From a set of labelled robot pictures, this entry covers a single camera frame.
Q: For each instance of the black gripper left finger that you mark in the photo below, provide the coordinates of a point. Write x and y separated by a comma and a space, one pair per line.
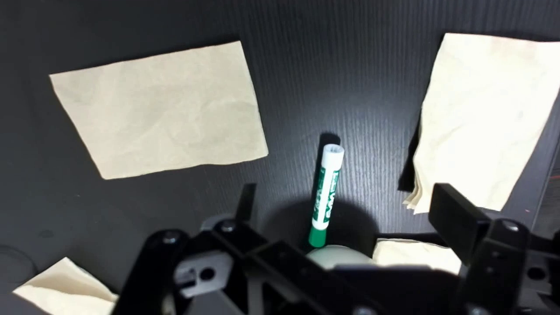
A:
232, 255

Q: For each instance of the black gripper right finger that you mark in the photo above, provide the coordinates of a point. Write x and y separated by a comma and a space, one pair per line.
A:
500, 262

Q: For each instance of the green white marker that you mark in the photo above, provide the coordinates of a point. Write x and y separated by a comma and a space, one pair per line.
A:
323, 197

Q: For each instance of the large beige napkin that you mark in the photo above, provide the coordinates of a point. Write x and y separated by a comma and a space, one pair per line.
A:
483, 115

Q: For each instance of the small flat beige napkin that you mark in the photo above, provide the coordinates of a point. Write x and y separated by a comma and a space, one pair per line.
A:
157, 110

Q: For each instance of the folded crumpled beige napkin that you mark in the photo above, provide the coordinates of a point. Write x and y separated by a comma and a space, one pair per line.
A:
63, 288

